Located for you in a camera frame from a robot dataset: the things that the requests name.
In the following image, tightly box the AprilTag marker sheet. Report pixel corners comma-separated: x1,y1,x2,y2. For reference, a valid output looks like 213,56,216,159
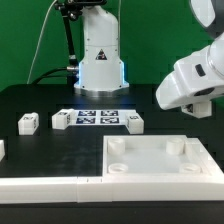
74,109,136,126

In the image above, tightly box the black cable bundle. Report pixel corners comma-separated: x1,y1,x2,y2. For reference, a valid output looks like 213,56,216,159
31,65,80,85

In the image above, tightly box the white square tabletop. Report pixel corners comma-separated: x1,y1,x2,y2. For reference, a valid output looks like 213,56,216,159
103,135,221,176

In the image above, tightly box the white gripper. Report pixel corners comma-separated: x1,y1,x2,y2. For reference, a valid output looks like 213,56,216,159
156,44,224,110

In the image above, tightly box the white cable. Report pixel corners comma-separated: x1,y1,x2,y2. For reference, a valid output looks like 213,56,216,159
26,0,59,85

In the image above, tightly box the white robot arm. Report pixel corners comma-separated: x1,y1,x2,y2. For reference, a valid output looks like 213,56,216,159
75,0,224,110

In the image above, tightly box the white L-shaped obstacle fence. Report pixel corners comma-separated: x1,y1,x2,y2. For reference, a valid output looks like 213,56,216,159
0,137,224,204

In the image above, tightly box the white part at left edge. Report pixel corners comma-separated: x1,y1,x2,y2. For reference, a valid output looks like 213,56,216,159
0,140,5,162

